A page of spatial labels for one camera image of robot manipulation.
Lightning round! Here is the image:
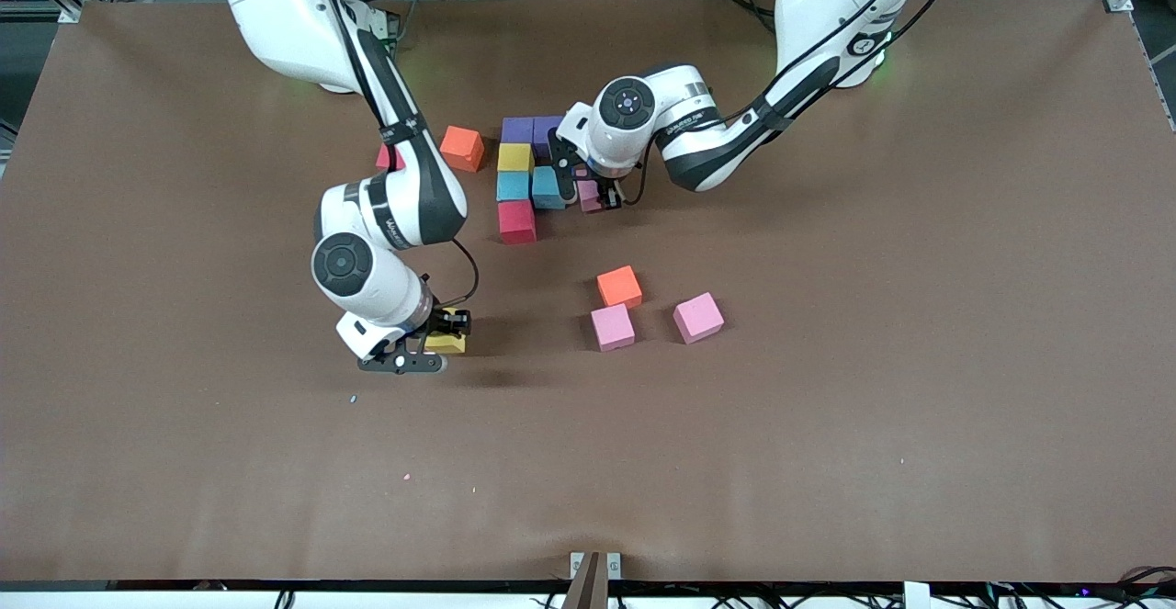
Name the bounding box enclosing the light pink foam cube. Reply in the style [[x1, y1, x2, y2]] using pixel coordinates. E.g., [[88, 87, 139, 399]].
[[576, 164, 607, 215], [673, 292, 726, 345], [590, 303, 637, 353]]

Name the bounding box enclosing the dented orange foam cube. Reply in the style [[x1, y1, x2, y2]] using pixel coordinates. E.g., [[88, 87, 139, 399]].
[[439, 125, 486, 174]]

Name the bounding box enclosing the metal table clamp bracket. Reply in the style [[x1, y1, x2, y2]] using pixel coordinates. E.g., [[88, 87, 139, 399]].
[[562, 551, 623, 609]]

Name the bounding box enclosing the aluminium table edge rail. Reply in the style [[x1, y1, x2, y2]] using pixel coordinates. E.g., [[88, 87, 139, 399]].
[[1132, 10, 1176, 132]]

